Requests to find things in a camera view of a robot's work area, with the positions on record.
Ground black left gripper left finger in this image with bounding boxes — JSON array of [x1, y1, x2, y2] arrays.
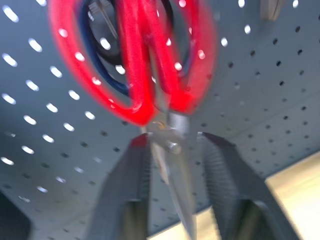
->
[[83, 132, 153, 240]]

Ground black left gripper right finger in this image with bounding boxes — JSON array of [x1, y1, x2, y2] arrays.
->
[[197, 131, 301, 240]]

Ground red handled scissors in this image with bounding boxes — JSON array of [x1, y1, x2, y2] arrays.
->
[[47, 0, 219, 240]]

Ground grey metal pegboard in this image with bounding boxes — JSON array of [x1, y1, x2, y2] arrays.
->
[[0, 0, 320, 240]]

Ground metal pegboard hook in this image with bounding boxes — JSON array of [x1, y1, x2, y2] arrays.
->
[[97, 0, 119, 40]]

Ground beige tape roll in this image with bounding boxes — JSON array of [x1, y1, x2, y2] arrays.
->
[[259, 0, 286, 22]]

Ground blue handled scissors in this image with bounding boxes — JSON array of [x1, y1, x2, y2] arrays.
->
[[76, 0, 176, 97]]

